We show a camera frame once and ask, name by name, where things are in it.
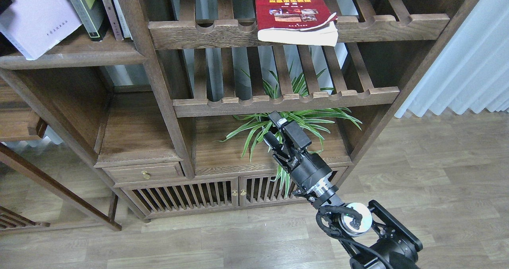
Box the white spine upright book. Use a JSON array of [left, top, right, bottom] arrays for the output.
[[113, 0, 131, 38]]

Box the green spider plant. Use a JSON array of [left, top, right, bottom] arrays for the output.
[[220, 70, 362, 194]]

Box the white pleated curtain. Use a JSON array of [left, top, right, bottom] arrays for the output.
[[395, 0, 509, 118]]

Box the black yellow-green cover book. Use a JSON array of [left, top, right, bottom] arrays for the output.
[[70, 0, 107, 42]]

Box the pale lavender cover book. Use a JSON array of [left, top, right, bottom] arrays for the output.
[[0, 0, 82, 60]]

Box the dark wooden bookshelf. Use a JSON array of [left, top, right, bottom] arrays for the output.
[[1, 0, 479, 220]]

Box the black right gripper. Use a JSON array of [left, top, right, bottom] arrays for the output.
[[264, 111, 333, 198]]

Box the wooden side furniture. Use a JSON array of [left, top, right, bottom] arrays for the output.
[[0, 81, 122, 234]]

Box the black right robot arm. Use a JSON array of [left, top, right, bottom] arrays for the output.
[[265, 112, 423, 269]]

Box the white plant pot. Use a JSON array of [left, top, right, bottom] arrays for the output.
[[264, 132, 275, 148]]

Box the red cover book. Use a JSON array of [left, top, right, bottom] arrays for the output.
[[255, 0, 338, 46]]

